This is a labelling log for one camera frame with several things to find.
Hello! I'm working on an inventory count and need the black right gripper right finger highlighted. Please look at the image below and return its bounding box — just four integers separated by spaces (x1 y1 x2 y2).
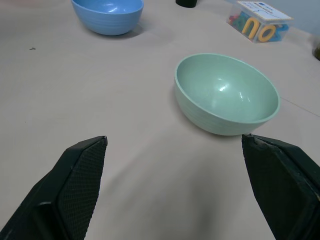
241 133 320 240

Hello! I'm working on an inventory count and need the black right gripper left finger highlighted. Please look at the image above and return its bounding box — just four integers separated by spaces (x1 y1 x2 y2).
0 135 109 240

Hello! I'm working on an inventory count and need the green plastic bowl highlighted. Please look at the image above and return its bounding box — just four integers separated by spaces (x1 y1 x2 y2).
174 52 281 136

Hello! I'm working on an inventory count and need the dark olive object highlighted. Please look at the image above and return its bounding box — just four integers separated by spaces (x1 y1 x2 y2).
312 37 320 62

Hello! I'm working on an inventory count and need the clear box of coloured letters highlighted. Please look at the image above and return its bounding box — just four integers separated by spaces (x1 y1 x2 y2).
226 0 294 44

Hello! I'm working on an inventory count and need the blue plastic bowl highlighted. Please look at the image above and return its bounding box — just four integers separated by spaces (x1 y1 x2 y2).
70 0 145 36

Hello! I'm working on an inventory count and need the black round object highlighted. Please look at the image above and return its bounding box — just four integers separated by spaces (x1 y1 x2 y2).
175 0 198 8

